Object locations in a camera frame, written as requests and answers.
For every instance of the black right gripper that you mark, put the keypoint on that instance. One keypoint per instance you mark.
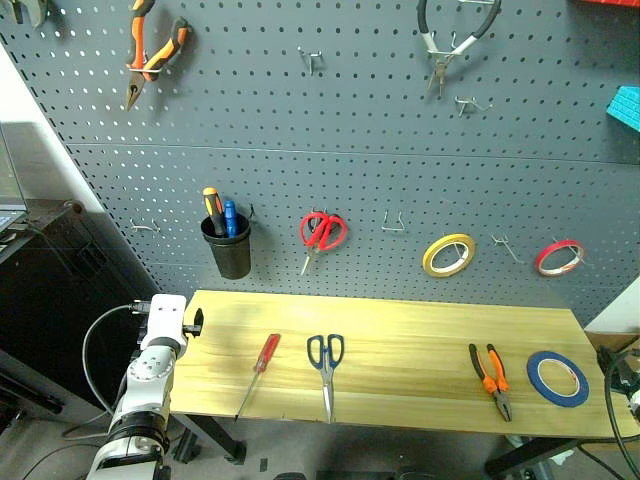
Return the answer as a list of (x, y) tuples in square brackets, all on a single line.
[(611, 361)]

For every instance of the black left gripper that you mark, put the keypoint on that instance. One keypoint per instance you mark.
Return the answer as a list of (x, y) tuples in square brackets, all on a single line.
[(144, 332)]

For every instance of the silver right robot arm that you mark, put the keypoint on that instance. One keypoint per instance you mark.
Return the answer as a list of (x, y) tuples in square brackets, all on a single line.
[(636, 402)]

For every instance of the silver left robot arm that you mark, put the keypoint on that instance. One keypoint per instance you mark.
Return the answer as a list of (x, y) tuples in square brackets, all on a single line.
[(142, 395)]

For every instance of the brown cardboard box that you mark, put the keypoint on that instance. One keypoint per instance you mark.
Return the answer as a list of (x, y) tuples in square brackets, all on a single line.
[(612, 341)]

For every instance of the black plastic cup holder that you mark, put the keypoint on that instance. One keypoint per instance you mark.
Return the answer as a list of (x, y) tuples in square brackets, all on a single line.
[(231, 252)]

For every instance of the blue tape roll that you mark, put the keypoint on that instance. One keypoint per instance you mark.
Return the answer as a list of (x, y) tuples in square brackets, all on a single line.
[(537, 382)]

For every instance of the silver pegboard hook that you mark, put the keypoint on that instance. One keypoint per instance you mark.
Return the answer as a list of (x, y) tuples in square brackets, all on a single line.
[(393, 227), (575, 252), (145, 226), (310, 57), (504, 245), (470, 104), (145, 70)]

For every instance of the black table leg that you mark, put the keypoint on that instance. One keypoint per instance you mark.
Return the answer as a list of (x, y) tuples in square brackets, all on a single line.
[(540, 452), (215, 437)]

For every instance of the orange black combination pliers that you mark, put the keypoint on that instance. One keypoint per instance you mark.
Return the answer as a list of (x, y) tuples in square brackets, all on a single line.
[(495, 382)]

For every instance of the red tape roll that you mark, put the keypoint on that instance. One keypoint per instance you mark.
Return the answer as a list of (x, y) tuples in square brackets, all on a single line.
[(547, 255)]

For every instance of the black cabinet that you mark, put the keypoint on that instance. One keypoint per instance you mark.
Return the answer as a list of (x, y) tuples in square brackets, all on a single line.
[(55, 300)]

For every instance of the yellow tape roll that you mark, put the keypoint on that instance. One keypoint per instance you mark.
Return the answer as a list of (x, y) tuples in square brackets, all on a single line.
[(434, 252)]

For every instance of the dark grey perforated pegboard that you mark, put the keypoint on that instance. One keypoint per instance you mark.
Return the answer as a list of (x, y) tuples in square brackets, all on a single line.
[(350, 165)]

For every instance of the teal plastic bin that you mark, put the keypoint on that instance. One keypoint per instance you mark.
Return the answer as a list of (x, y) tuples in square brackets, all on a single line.
[(626, 107)]

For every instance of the orange black needle-nose pliers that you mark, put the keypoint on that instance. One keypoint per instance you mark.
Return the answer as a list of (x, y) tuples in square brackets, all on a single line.
[(165, 47)]

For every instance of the red plastic bin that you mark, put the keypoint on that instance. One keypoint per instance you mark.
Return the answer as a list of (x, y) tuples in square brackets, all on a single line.
[(607, 2)]

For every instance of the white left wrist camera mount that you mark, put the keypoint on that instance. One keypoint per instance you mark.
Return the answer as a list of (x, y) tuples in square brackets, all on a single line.
[(166, 315)]

